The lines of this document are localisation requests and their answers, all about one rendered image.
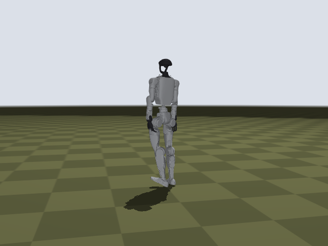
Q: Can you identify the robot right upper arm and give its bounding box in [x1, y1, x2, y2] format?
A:
[171, 79, 179, 103]

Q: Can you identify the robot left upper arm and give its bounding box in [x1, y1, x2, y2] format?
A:
[149, 77, 159, 102]

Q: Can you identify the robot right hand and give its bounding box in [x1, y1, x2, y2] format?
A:
[172, 116, 177, 132]

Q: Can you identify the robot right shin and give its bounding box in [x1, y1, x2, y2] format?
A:
[166, 148, 175, 180]

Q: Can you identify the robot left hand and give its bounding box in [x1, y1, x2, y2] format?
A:
[147, 115, 157, 132]

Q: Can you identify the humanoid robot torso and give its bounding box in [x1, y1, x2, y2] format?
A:
[154, 75, 175, 125]

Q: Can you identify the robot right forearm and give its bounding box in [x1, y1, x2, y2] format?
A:
[171, 101, 178, 119]

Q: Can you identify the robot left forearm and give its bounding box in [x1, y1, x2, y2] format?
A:
[146, 96, 153, 120]

